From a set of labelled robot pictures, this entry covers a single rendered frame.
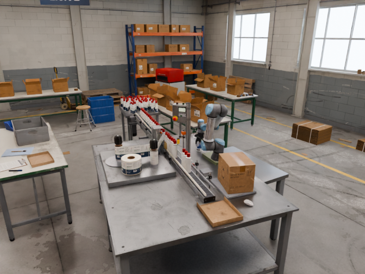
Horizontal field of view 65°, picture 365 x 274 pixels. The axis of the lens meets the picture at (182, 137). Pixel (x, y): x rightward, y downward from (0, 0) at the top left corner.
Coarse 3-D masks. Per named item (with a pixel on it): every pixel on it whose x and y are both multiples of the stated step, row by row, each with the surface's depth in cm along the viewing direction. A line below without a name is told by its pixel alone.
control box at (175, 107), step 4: (172, 104) 307; (176, 104) 306; (180, 104) 306; (172, 108) 307; (176, 108) 306; (172, 112) 309; (176, 112) 307; (180, 112) 306; (184, 112) 305; (172, 116) 311; (176, 116) 309; (172, 120) 312; (176, 120) 310; (180, 120) 309; (184, 120) 308
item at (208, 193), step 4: (164, 148) 346; (180, 160) 313; (180, 164) 304; (180, 168) 295; (184, 172) 286; (192, 172) 286; (192, 176) 278; (196, 180) 270; (200, 184) 263; (204, 188) 257; (208, 192) 250; (204, 196) 244; (208, 196) 244; (212, 196) 244
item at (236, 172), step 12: (228, 156) 265; (240, 156) 265; (228, 168) 247; (240, 168) 246; (252, 168) 248; (228, 180) 249; (240, 180) 250; (252, 180) 253; (228, 192) 252; (240, 192) 255
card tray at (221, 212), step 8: (224, 200) 246; (200, 208) 231; (208, 208) 235; (216, 208) 235; (224, 208) 235; (232, 208) 234; (208, 216) 218; (216, 216) 224; (224, 216) 224; (232, 216) 224; (240, 216) 219; (216, 224) 212; (224, 224) 215
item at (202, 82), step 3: (198, 75) 816; (201, 75) 821; (204, 75) 787; (207, 75) 791; (210, 75) 796; (198, 78) 807; (201, 78) 825; (204, 78) 830; (207, 78) 795; (198, 81) 793; (201, 81) 788; (204, 81) 792; (207, 81) 798; (198, 84) 815; (201, 84) 804; (204, 84) 795; (207, 84) 801; (201, 87) 807; (204, 87) 798; (207, 87) 804
